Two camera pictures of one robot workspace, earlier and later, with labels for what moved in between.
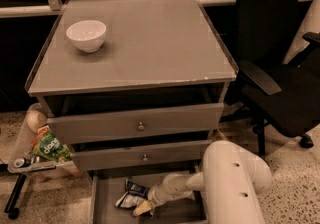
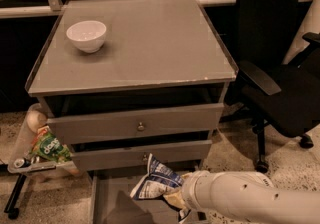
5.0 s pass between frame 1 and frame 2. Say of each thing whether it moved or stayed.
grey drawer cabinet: stayed
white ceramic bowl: stayed
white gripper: moved
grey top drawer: stayed
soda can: stayed
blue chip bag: moved
